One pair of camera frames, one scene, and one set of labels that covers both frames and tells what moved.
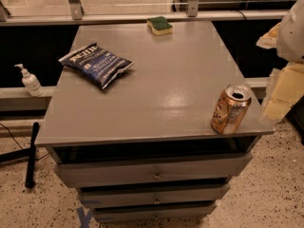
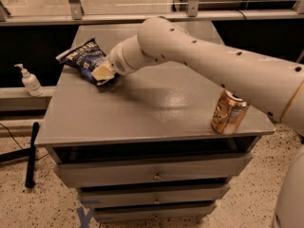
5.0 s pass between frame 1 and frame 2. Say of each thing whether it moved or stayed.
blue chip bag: moved
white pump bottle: stayed
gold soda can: stayed
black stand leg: stayed
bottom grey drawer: stayed
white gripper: moved
